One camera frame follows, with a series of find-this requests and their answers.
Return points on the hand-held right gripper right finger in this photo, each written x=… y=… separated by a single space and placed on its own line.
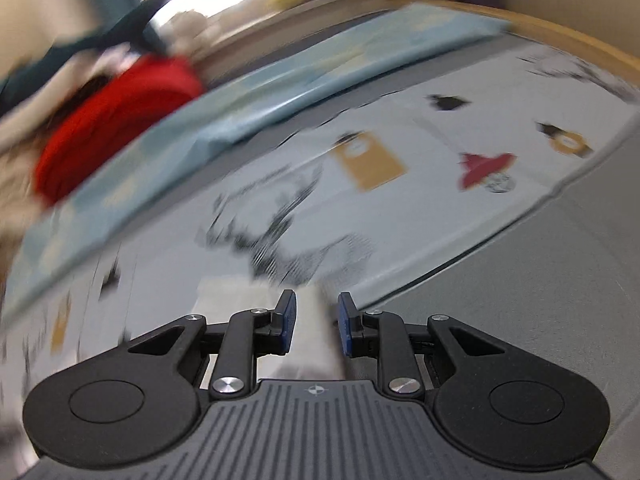
x=345 y=327

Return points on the beige folded blanket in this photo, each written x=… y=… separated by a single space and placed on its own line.
x=17 y=180

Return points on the teal cloth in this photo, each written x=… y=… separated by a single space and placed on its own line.
x=65 y=55

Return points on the red cloth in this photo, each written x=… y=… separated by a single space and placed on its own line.
x=115 y=120

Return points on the pale printed blanket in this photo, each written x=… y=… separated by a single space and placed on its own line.
x=400 y=200

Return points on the grey bed sheet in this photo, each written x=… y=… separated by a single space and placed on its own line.
x=525 y=270

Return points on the light blue patterned quilt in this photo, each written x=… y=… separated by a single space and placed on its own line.
x=240 y=110

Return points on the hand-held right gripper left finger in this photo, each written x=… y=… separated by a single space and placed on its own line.
x=287 y=321

